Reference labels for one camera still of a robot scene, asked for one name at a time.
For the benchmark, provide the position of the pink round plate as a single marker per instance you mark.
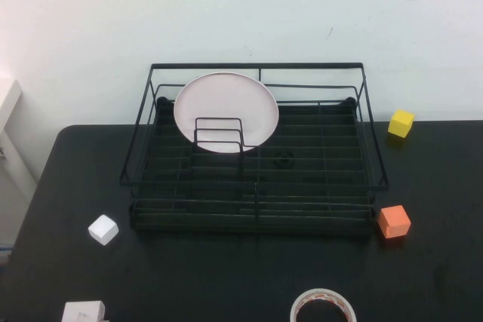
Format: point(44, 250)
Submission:
point(222, 99)

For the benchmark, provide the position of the yellow cube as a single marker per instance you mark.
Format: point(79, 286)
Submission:
point(400, 123)

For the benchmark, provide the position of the white cube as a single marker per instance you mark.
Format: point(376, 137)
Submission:
point(102, 229)

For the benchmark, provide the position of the white adhesive tape roll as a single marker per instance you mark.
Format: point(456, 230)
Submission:
point(302, 301)

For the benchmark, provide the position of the orange cube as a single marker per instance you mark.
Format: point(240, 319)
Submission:
point(394, 222)

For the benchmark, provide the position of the white cabinet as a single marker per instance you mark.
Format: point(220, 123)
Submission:
point(11, 137)

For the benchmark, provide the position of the white plug charger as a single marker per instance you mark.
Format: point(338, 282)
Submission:
point(81, 312)

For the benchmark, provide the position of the black metal rail frame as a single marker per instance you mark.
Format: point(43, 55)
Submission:
point(302, 141)

